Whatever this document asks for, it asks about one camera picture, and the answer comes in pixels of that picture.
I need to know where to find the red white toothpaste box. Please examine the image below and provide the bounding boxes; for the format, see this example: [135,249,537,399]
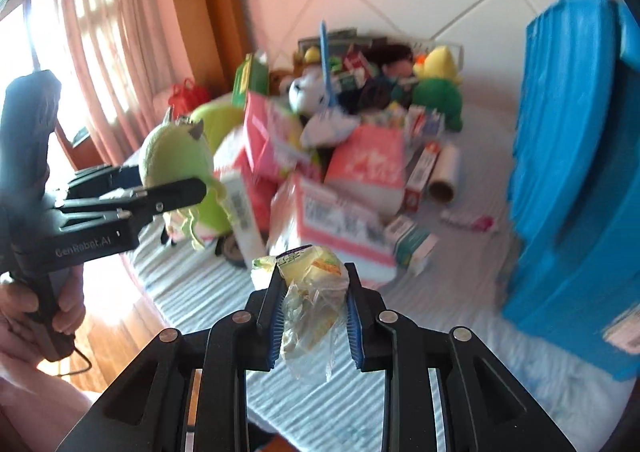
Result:
[404,141,440,212]

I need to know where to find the white panda plush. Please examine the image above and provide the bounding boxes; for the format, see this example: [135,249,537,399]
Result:
[288,72,329,117]

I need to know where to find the red bag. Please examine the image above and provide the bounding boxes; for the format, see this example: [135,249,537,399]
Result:
[168,78,212,120]

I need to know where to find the green one-eyed monster plush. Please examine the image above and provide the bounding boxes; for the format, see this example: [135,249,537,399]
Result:
[139,112,231,250]

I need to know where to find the pink curtain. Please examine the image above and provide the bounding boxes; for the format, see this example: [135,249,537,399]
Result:
[56,0,192,164]

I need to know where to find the white paper roll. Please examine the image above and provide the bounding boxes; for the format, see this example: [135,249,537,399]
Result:
[427,143,461,204]

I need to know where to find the blue long-handled brush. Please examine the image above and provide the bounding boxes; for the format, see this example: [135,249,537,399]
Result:
[300,20,360,149]

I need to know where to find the white teal medicine box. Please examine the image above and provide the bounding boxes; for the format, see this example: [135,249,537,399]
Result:
[384,215,439,276]

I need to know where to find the pink flower tissue pack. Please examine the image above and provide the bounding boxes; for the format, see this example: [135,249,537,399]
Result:
[323,124,405,219]

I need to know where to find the yellow and green duck plush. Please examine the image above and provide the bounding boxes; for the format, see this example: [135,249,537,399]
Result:
[411,46,463,132]

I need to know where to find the person's left hand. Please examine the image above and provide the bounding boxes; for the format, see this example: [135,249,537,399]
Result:
[1,266,86,366]

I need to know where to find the clear plastic snack bag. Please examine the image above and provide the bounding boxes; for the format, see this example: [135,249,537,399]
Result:
[250,245,348,385]

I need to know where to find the green tall carton box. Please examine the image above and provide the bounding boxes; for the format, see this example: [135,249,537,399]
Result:
[231,51,269,108]

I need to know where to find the long white barcode box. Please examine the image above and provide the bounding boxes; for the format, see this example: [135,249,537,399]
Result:
[219,169,267,269]

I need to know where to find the pink green wet-wipe pack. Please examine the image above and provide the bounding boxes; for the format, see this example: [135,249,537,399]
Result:
[243,91,321,183]

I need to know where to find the blue plastic storage crate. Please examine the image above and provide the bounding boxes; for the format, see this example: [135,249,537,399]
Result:
[503,0,639,380]

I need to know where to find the small pink ointment tube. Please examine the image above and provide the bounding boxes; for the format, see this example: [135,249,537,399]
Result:
[440,210,498,233]

